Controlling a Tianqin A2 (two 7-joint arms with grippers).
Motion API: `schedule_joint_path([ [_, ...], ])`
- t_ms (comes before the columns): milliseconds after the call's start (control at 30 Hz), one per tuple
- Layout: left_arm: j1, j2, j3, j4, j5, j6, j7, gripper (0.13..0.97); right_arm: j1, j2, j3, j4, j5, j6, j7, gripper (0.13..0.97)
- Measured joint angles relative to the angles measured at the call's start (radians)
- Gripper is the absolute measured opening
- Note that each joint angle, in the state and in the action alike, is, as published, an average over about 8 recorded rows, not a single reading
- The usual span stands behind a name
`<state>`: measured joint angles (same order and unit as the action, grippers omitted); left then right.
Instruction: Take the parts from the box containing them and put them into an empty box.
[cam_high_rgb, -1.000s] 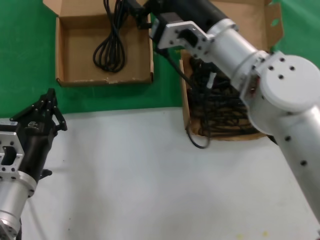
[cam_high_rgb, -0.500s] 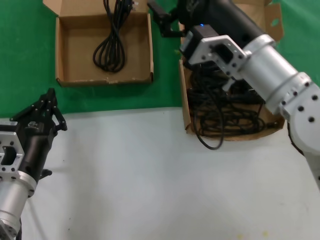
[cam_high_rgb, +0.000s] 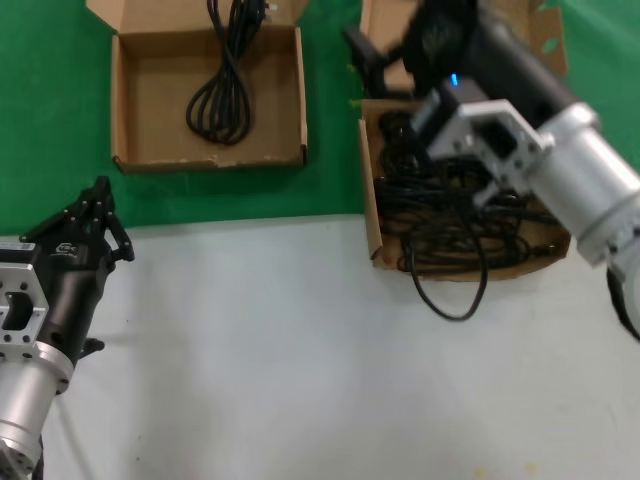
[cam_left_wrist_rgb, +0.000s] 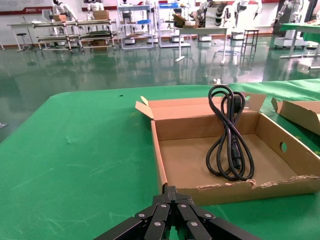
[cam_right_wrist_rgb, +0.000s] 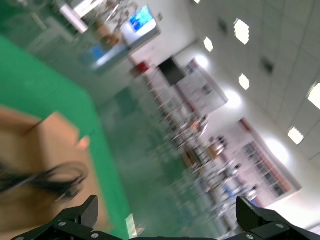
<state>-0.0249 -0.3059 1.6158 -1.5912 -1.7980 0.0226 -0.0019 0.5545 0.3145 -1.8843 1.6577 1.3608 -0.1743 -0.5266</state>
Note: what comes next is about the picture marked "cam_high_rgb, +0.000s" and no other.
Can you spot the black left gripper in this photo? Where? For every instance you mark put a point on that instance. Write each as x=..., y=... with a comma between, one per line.
x=70, y=290

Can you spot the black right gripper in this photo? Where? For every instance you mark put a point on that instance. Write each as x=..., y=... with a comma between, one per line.
x=480, y=50

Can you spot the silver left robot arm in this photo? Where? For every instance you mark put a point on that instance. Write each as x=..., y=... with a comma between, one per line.
x=20, y=400

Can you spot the cardboard box with flat lid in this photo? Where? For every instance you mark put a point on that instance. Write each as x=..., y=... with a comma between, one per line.
x=150, y=100

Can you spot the cardboard box with upright lid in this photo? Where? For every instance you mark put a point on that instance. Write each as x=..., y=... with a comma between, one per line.
x=372, y=200

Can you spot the green table cloth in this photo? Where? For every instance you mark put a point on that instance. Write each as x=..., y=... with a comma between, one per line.
x=50, y=100

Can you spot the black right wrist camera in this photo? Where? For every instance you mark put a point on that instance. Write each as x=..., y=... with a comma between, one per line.
x=450, y=105

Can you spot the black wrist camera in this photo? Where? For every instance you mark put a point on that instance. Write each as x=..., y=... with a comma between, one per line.
x=450, y=105
x=17, y=252

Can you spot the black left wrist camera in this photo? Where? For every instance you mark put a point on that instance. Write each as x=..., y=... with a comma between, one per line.
x=17, y=252

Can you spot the silver left camera bracket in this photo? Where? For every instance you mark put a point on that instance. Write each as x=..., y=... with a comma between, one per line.
x=25, y=280

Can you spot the silver camera bracket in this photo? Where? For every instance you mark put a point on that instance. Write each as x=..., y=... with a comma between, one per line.
x=470, y=135
x=25, y=280

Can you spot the silver right camera bracket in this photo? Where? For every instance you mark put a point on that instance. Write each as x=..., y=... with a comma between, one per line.
x=470, y=135

